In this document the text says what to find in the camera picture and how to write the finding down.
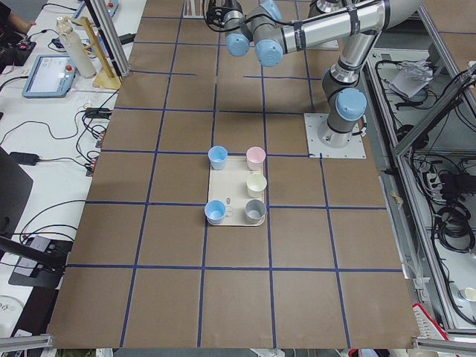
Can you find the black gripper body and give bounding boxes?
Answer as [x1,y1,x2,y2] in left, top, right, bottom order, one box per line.
[203,0,242,30]

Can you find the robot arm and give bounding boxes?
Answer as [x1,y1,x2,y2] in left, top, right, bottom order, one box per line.
[202,0,421,134]

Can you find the blue cup near tray corner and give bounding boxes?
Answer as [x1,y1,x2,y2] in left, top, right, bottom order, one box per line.
[208,146,228,170]

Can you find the pink plastic cup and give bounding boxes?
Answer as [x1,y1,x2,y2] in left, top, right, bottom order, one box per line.
[246,147,266,171]

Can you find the pale green plastic cup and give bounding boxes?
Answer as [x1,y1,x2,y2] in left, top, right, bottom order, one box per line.
[246,173,267,198]

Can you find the light blue outer cup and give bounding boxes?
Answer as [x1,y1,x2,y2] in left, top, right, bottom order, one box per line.
[205,200,227,225]

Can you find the grey plastic cup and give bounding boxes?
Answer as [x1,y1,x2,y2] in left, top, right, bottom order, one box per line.
[245,199,267,224]

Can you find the wooden mug tree stand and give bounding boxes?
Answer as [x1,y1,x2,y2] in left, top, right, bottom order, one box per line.
[69,16,121,90]

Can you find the beige tall bottle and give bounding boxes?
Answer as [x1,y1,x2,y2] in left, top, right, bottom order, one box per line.
[57,16,96,78]

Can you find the blue teach pendant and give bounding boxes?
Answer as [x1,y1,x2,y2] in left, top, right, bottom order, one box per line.
[22,54,77,98]

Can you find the cream serving tray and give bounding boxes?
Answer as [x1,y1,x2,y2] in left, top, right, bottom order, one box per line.
[208,155,266,227]

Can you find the black power adapter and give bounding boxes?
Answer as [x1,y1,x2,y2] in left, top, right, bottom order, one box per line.
[9,152,40,166]

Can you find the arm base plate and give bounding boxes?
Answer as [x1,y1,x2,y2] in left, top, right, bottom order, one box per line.
[303,113,367,159]

